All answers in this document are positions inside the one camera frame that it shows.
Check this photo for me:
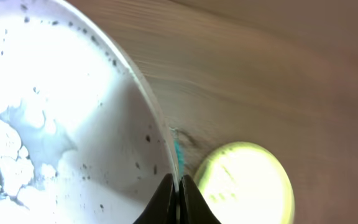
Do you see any yellow speckled plate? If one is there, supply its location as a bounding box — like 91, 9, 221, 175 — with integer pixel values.
193, 142, 295, 223

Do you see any white speckled plate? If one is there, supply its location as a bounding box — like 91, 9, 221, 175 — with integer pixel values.
0, 0, 178, 223

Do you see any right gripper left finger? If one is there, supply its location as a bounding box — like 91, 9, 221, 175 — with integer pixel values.
134, 174, 177, 224

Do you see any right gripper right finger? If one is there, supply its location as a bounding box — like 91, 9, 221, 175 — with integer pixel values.
179, 175, 221, 224

